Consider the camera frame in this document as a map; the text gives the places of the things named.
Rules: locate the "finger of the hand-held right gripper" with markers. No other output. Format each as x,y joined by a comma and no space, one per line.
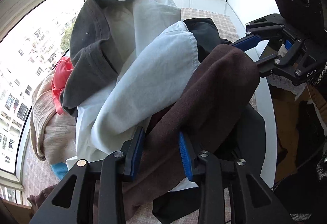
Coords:
246,43
268,63

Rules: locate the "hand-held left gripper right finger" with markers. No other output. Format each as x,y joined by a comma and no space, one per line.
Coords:
185,157

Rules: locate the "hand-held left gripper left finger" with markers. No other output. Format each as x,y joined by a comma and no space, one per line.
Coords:
136,155

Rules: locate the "brown fleece sweater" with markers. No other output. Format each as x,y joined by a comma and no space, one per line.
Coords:
204,101

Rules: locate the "white lace cloth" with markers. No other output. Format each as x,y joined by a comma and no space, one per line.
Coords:
288,87

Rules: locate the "black cloth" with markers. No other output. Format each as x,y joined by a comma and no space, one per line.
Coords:
204,32

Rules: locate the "pink plaid blanket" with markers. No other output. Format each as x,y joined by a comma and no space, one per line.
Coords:
207,15

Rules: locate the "blue garment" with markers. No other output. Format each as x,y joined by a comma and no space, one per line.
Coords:
60,171

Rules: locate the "white shirt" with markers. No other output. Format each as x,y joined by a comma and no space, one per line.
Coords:
143,73

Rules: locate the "red garment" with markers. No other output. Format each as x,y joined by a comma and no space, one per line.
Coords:
60,78

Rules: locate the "dark grey t-shirt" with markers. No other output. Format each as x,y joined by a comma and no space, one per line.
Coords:
94,42

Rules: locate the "person's black tweed jacket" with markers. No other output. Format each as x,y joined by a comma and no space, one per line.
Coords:
304,203

